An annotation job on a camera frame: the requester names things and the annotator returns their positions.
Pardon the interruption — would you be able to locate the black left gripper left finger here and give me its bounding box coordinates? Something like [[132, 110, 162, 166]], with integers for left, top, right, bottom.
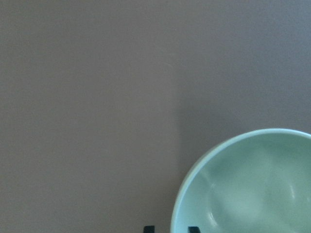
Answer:
[[143, 225, 155, 233]]

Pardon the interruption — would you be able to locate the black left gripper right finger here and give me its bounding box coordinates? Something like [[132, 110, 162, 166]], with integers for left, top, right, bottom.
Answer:
[[188, 226, 200, 233]]

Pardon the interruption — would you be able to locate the light green ceramic bowl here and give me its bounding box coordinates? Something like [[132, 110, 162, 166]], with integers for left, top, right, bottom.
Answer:
[[170, 129, 311, 233]]

